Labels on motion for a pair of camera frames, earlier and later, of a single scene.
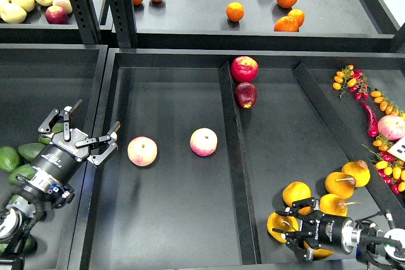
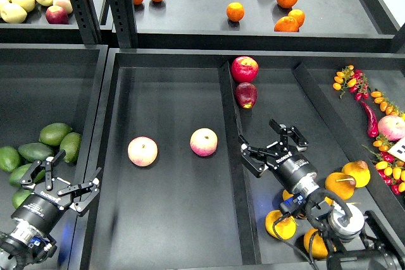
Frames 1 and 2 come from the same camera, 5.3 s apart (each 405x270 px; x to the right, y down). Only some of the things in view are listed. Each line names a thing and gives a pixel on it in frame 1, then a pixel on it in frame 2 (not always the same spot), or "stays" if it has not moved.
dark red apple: [245, 94] stays
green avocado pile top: [58, 127] stays
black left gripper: [61, 159] -> [42, 208]
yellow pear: [286, 223] stays
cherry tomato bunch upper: [354, 79] stays
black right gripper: [326, 231] -> [291, 167]
